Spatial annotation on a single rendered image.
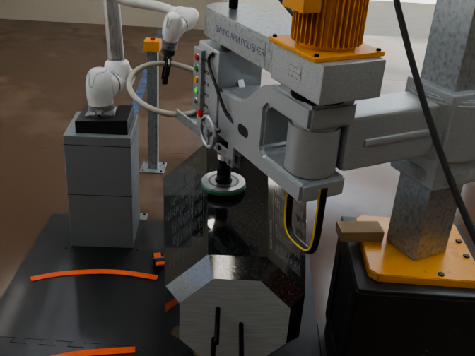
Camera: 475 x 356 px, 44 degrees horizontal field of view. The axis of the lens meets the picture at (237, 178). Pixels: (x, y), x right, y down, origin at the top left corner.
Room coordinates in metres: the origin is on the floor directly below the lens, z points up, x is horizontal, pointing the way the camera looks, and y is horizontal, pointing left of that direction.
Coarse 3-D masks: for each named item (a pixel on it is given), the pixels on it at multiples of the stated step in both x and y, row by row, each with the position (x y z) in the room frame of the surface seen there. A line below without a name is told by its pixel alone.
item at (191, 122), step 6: (180, 114) 2.86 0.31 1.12; (180, 120) 2.86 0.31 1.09; (186, 120) 2.80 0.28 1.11; (192, 120) 2.76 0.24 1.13; (192, 126) 2.73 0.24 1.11; (198, 132) 2.67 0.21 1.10; (210, 144) 2.56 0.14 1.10; (216, 144) 2.50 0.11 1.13; (222, 144) 2.46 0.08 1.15; (216, 150) 2.50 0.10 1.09; (222, 150) 2.45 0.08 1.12; (240, 156) 2.37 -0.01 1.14; (228, 162) 2.32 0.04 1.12
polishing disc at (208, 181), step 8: (208, 176) 2.59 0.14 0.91; (216, 176) 2.59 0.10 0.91; (232, 176) 2.60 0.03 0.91; (240, 176) 2.61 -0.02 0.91; (208, 184) 2.50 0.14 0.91; (216, 184) 2.51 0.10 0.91; (224, 184) 2.51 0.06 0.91; (232, 184) 2.52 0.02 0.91; (240, 184) 2.52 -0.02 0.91; (216, 192) 2.45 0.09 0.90; (224, 192) 2.45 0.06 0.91; (232, 192) 2.46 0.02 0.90
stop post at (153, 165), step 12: (144, 48) 4.36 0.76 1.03; (156, 48) 4.36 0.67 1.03; (156, 60) 4.38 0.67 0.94; (156, 72) 4.38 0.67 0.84; (156, 84) 4.38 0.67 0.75; (156, 96) 4.38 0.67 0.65; (156, 120) 4.38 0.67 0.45; (156, 132) 4.38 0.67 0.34; (156, 144) 4.38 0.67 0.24; (156, 156) 4.38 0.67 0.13; (144, 168) 4.39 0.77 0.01; (156, 168) 4.38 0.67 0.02
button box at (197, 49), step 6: (198, 48) 2.55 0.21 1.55; (204, 54) 2.52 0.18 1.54; (204, 60) 2.52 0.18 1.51; (198, 72) 2.54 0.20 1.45; (198, 78) 2.54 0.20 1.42; (198, 84) 2.53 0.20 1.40; (198, 90) 2.53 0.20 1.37; (198, 96) 2.53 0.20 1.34; (192, 102) 2.58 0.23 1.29; (198, 102) 2.53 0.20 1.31; (198, 108) 2.53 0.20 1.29
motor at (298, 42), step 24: (288, 0) 1.89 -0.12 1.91; (312, 0) 1.83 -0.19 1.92; (336, 0) 1.88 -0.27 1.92; (360, 0) 1.91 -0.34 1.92; (312, 24) 1.88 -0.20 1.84; (336, 24) 1.88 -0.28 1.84; (360, 24) 1.92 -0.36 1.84; (288, 48) 1.92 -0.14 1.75; (312, 48) 1.90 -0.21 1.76; (336, 48) 1.87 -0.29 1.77; (360, 48) 1.95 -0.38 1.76
